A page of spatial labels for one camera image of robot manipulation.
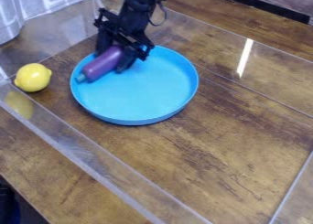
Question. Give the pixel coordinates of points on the clear acrylic barrier wall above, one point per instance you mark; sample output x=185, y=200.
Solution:
x=229, y=162

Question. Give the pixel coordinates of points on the dark baseboard strip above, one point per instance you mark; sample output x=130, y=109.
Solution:
x=277, y=10

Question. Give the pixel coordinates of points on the purple toy eggplant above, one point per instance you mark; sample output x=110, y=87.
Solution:
x=101, y=65

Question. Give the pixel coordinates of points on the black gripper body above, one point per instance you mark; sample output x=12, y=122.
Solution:
x=127, y=26

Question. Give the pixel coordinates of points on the yellow lemon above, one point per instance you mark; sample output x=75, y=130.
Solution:
x=32, y=77

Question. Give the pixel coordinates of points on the blue round tray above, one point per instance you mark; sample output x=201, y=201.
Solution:
x=146, y=94

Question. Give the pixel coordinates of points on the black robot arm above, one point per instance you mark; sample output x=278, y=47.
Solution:
x=125, y=29

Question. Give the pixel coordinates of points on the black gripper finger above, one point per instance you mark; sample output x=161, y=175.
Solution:
x=129, y=57
x=103, y=40

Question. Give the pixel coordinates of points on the grey patterned curtain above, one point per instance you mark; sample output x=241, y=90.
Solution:
x=16, y=11

